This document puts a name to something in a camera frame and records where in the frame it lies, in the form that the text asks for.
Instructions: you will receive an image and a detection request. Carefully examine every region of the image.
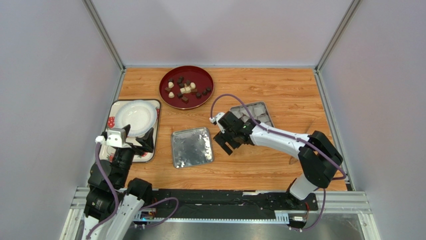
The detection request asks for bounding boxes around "pink square chocolate tin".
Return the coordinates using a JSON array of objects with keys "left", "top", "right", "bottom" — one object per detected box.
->
[{"left": 230, "top": 101, "right": 275, "bottom": 127}]

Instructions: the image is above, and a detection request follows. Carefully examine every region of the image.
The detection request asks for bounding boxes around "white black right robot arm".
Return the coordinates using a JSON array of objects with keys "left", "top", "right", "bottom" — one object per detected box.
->
[{"left": 209, "top": 111, "right": 344, "bottom": 201}]

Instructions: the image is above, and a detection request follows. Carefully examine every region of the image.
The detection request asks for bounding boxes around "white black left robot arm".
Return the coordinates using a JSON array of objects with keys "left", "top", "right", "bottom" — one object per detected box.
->
[{"left": 82, "top": 124, "right": 154, "bottom": 240}]

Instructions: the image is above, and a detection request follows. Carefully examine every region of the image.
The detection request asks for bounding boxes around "white scalloped plate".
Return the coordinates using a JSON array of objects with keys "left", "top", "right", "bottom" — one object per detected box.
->
[{"left": 114, "top": 100, "right": 158, "bottom": 137}]

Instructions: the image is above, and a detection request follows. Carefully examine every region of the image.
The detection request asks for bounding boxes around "strawberry pattern rectangular tray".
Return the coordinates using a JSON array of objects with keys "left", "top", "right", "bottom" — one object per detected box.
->
[{"left": 105, "top": 99, "right": 161, "bottom": 150}]

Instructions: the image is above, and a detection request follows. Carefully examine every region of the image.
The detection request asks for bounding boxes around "silver square tin lid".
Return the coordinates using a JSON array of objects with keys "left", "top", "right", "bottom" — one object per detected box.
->
[{"left": 171, "top": 127, "right": 215, "bottom": 169}]

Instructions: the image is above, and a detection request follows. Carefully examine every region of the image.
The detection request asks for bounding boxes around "dark red round tray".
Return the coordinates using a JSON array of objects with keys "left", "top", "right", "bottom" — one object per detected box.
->
[{"left": 158, "top": 65, "right": 215, "bottom": 110}]

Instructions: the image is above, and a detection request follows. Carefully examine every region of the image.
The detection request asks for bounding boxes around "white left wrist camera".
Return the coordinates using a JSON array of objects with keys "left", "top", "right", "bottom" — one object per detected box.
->
[{"left": 95, "top": 128, "right": 131, "bottom": 149}]

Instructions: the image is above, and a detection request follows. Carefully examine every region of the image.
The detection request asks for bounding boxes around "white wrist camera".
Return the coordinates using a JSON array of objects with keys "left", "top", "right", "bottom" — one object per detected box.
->
[
  {"left": 95, "top": 128, "right": 131, "bottom": 149},
  {"left": 209, "top": 112, "right": 225, "bottom": 125}
]

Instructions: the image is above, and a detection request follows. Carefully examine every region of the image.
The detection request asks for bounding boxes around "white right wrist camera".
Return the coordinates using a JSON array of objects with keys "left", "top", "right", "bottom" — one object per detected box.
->
[{"left": 209, "top": 112, "right": 225, "bottom": 125}]

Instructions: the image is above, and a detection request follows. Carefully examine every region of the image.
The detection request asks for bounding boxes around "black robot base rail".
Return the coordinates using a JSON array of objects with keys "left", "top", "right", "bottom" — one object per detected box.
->
[{"left": 133, "top": 189, "right": 321, "bottom": 229}]

